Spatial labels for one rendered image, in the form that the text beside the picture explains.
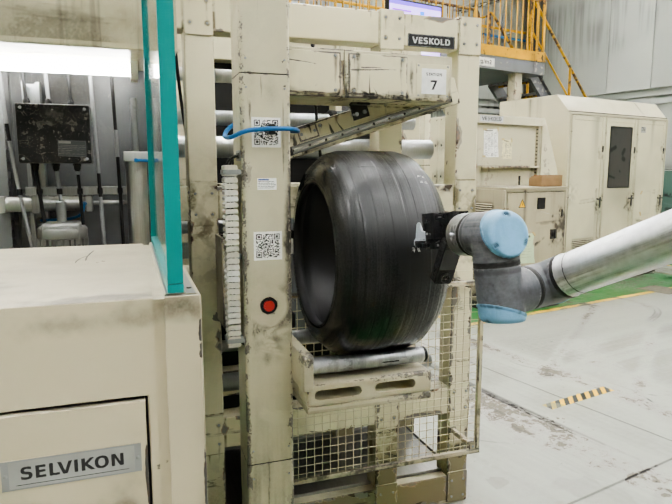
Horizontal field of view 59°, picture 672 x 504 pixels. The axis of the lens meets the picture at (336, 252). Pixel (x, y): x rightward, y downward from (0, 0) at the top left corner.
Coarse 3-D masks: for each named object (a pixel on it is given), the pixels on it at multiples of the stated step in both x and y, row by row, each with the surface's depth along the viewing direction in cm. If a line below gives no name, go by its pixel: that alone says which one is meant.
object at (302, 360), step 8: (296, 344) 159; (296, 352) 155; (304, 352) 152; (296, 360) 155; (304, 360) 149; (312, 360) 150; (296, 368) 156; (304, 368) 149; (312, 368) 150; (296, 376) 156; (304, 376) 149; (312, 376) 150; (304, 384) 150; (312, 384) 150
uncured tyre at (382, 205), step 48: (336, 192) 148; (384, 192) 147; (432, 192) 152; (336, 240) 147; (384, 240) 143; (336, 288) 149; (384, 288) 144; (432, 288) 149; (336, 336) 155; (384, 336) 153
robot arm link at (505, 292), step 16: (480, 272) 113; (496, 272) 111; (512, 272) 111; (528, 272) 116; (480, 288) 113; (496, 288) 111; (512, 288) 111; (528, 288) 113; (480, 304) 113; (496, 304) 111; (512, 304) 111; (528, 304) 114; (496, 320) 112; (512, 320) 111
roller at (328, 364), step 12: (408, 348) 164; (420, 348) 165; (324, 360) 155; (336, 360) 156; (348, 360) 157; (360, 360) 158; (372, 360) 159; (384, 360) 160; (396, 360) 162; (408, 360) 163; (420, 360) 165; (324, 372) 156
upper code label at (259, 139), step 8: (256, 120) 148; (264, 120) 149; (272, 120) 150; (256, 136) 149; (264, 136) 149; (272, 136) 150; (280, 136) 151; (256, 144) 149; (264, 144) 150; (272, 144) 150; (280, 144) 151
